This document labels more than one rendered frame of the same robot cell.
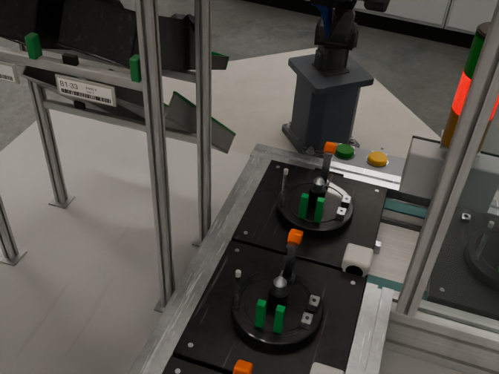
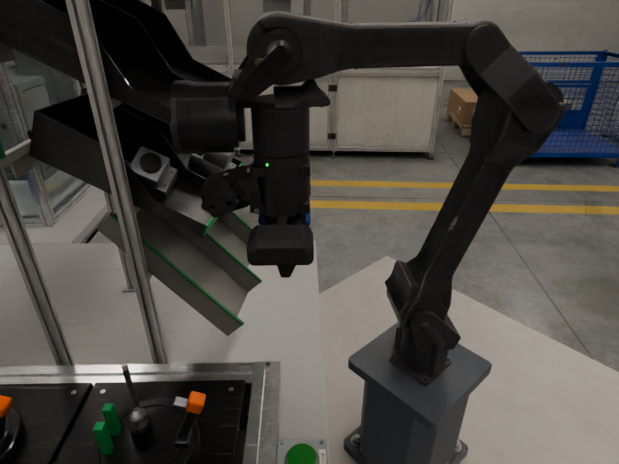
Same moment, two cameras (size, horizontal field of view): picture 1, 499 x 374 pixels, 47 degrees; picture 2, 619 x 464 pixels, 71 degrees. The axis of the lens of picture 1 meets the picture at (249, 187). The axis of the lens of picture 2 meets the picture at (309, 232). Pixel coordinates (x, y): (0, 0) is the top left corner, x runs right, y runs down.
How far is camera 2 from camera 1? 105 cm
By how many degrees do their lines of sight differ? 59
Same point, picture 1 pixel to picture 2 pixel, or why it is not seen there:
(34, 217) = not seen: hidden behind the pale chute
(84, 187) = not seen: hidden behind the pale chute
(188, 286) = (31, 374)
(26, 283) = (104, 303)
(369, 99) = not seen: outside the picture
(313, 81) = (364, 351)
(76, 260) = (131, 317)
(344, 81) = (393, 385)
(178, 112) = (118, 236)
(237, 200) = (171, 375)
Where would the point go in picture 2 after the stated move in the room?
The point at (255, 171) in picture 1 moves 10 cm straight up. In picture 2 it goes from (230, 375) to (225, 330)
